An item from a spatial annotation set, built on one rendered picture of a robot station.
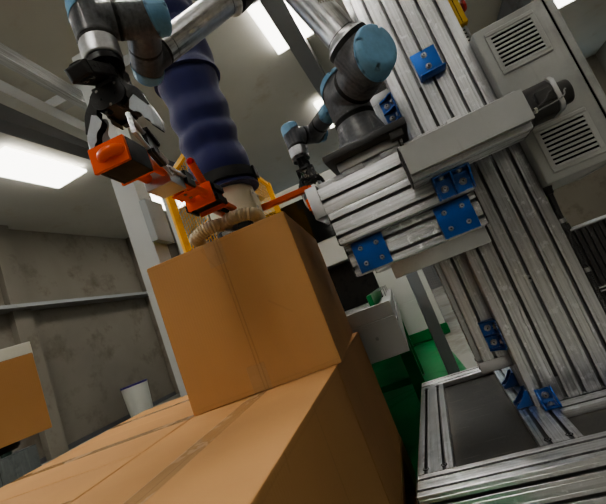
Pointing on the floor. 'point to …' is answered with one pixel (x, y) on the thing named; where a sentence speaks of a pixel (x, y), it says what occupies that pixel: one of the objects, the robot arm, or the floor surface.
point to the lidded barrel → (137, 397)
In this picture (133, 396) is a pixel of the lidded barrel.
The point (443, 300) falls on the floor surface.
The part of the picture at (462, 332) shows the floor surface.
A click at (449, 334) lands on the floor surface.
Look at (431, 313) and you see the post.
